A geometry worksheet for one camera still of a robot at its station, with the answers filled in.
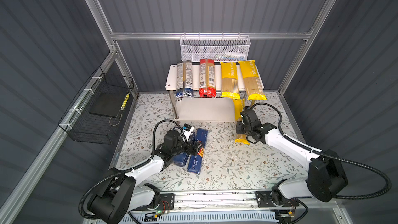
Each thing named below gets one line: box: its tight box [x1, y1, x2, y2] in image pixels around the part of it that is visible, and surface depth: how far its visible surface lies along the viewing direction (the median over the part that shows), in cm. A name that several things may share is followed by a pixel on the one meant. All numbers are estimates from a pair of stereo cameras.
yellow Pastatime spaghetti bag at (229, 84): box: [220, 62, 241, 100], surface depth 77 cm
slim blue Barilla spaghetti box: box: [187, 128, 209, 175], surface depth 86 cm
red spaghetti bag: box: [199, 58, 217, 98], surface depth 77 cm
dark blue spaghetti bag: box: [175, 60, 194, 97], surface depth 77 cm
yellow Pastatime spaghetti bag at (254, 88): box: [238, 59, 267, 101], surface depth 75 cm
